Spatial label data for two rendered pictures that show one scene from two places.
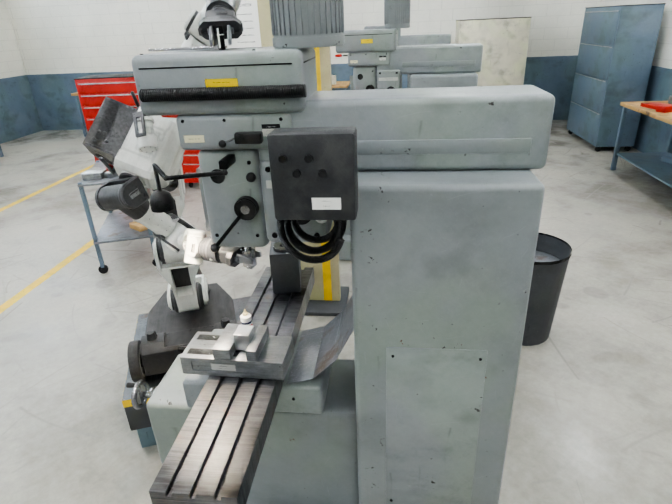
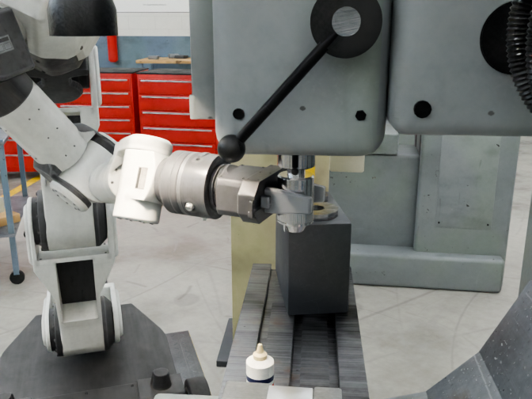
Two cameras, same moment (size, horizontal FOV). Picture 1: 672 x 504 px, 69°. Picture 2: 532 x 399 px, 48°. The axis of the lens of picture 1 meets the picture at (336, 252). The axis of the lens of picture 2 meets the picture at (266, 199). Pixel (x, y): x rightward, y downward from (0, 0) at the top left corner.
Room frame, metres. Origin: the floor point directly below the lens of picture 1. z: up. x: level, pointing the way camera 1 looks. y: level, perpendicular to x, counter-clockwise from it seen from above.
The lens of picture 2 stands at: (0.76, 0.37, 1.46)
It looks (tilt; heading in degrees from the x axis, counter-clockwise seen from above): 17 degrees down; 357
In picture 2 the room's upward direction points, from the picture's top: straight up
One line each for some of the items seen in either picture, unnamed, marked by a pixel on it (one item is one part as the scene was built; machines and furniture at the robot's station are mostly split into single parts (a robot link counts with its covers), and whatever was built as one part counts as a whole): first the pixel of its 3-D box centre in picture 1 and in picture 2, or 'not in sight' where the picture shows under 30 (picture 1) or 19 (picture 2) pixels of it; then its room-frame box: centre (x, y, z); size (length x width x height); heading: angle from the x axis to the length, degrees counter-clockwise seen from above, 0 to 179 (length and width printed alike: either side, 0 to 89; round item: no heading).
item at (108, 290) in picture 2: (188, 292); (82, 317); (2.27, 0.80, 0.68); 0.21 x 0.20 x 0.13; 14
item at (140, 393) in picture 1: (148, 394); not in sight; (1.57, 0.79, 0.60); 0.16 x 0.12 x 0.12; 83
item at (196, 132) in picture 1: (245, 124); not in sight; (1.50, 0.25, 1.68); 0.34 x 0.24 x 0.10; 83
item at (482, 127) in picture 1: (398, 128); not in sight; (1.44, -0.20, 1.66); 0.80 x 0.23 x 0.20; 83
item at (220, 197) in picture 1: (242, 191); (302, 7); (1.50, 0.29, 1.47); 0.21 x 0.19 x 0.32; 173
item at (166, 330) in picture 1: (190, 310); (85, 352); (2.23, 0.79, 0.59); 0.64 x 0.52 x 0.33; 14
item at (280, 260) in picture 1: (285, 261); (309, 246); (1.93, 0.22, 1.00); 0.22 x 0.12 x 0.20; 3
